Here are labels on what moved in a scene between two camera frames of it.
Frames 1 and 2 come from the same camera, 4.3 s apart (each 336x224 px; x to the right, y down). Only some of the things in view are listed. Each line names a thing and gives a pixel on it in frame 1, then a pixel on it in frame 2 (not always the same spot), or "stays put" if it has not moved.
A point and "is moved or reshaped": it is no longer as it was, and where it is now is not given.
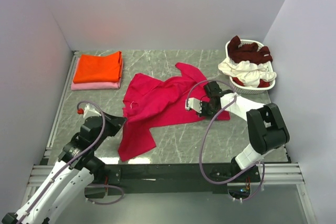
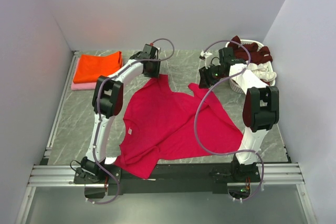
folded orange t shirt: (92, 68) stays put
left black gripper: (116, 123) -> (156, 73)
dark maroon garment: (247, 52) stays put
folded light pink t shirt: (107, 85) stays put
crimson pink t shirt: (148, 103) is moved or reshaped
